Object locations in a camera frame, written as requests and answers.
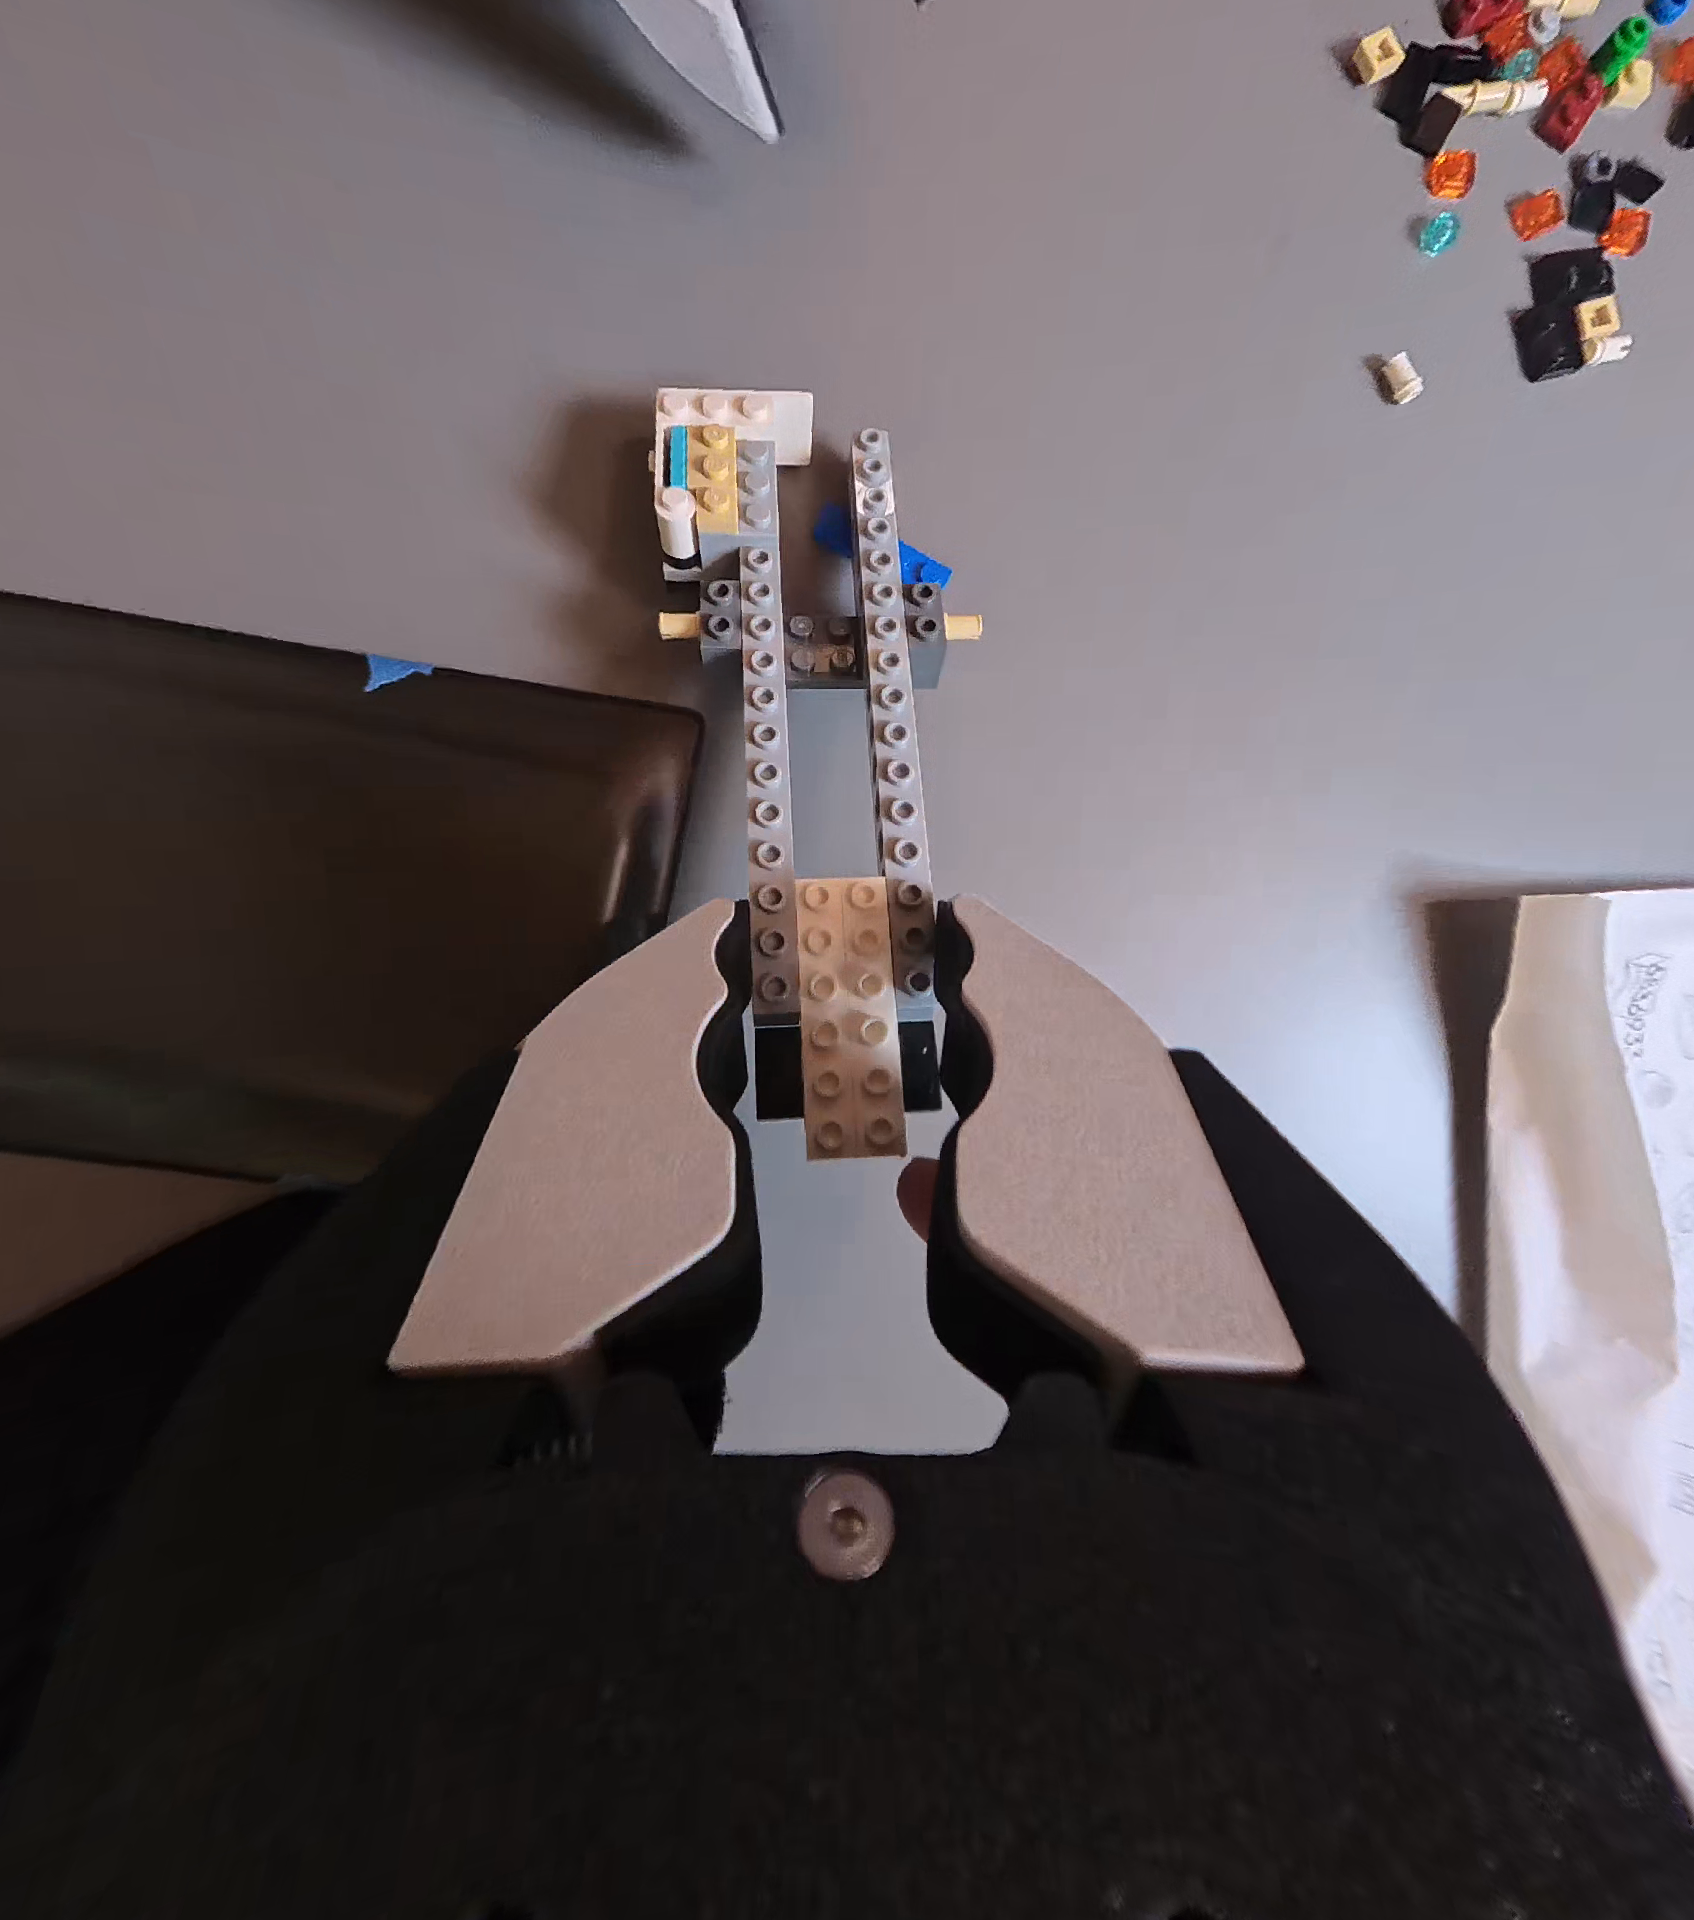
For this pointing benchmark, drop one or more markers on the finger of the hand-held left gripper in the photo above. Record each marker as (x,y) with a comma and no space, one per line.
(705,61)

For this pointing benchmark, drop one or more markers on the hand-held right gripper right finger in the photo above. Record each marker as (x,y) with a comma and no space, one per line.
(1102,1184)

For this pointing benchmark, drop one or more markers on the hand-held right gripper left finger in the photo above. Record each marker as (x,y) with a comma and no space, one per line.
(592,1155)

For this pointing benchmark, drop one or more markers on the long grey lego build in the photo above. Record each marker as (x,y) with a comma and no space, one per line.
(765,751)

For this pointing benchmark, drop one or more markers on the blue lego plate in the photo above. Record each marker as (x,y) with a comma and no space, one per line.
(923,563)

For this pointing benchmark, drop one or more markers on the teal round lego stud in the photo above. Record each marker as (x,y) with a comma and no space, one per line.
(1440,232)

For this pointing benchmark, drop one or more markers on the tan round lego piece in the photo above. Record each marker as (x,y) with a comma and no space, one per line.
(1399,377)

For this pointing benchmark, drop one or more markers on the pile of small lego pieces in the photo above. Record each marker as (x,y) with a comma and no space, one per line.
(1574,105)

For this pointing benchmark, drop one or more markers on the black glossy tray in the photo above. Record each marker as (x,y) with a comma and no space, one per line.
(262,900)

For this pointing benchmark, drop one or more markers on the blue tape scrap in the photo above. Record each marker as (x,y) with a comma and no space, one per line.
(396,671)

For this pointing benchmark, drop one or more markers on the white printed paper bag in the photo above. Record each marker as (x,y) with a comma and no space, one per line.
(1687,1351)

